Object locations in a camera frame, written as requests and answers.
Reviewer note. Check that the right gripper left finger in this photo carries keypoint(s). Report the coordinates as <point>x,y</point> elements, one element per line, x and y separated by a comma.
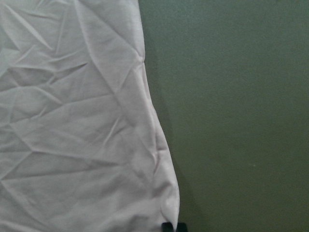
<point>167,227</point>

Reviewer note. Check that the pink Snoopy t-shirt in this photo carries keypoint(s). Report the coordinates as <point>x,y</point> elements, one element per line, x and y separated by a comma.
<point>81,146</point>

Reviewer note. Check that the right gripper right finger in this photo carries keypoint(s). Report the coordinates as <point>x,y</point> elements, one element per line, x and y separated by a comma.
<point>181,227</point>

